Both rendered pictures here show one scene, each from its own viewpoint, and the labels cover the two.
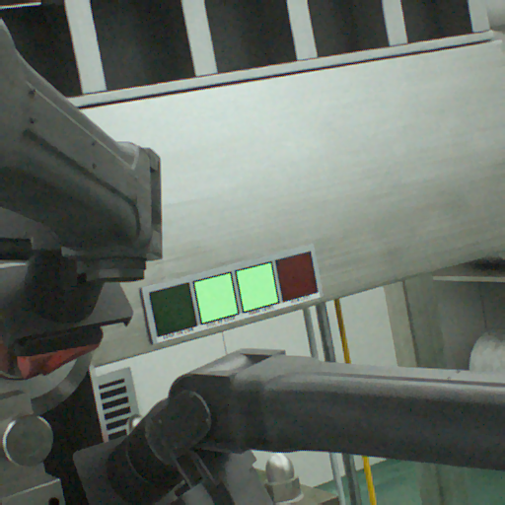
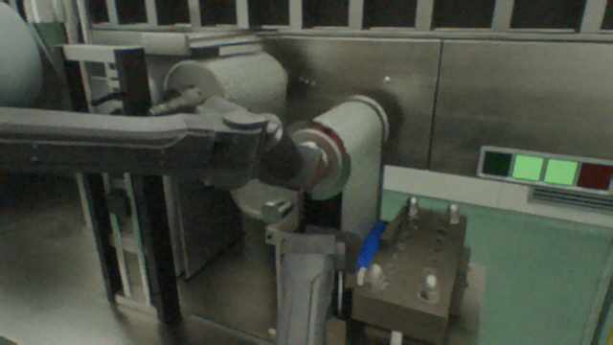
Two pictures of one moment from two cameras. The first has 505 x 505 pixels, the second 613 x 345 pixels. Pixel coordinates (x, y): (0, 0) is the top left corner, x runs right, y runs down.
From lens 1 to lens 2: 0.68 m
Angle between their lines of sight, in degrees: 55
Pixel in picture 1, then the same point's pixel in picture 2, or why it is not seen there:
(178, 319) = (497, 169)
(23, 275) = not seen: hidden behind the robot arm
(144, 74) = (556, 22)
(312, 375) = (293, 285)
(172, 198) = (523, 104)
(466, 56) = not seen: outside the picture
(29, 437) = (271, 213)
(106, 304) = (300, 176)
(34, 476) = (291, 224)
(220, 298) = (530, 169)
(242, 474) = not seen: hidden behind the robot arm
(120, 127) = (506, 56)
